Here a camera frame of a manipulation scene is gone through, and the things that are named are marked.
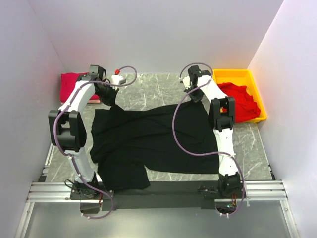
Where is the aluminium frame rail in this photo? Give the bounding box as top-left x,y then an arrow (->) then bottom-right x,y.
16,180 -> 299,238

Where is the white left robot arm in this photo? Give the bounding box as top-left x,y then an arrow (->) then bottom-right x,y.
48,65 -> 126,199

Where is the red t shirt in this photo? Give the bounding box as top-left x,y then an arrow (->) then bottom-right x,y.
218,82 -> 261,123

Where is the folded magenta t shirt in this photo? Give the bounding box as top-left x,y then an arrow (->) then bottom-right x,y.
60,72 -> 86,104

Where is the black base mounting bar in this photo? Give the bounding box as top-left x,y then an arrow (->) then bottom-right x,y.
69,181 -> 246,214

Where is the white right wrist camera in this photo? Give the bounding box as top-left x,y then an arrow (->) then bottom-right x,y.
180,76 -> 191,90

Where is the yellow plastic bin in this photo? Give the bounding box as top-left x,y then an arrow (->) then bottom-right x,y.
213,69 -> 266,123

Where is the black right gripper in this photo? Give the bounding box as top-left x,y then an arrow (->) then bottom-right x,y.
185,85 -> 205,106

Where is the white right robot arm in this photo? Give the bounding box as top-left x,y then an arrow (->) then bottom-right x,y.
181,63 -> 242,198

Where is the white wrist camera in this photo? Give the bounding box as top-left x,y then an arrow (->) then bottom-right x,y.
110,74 -> 126,87
180,76 -> 191,90

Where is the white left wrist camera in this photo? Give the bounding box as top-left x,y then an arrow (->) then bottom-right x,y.
110,74 -> 126,87

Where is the black t shirt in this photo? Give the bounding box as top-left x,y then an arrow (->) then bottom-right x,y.
90,101 -> 219,190

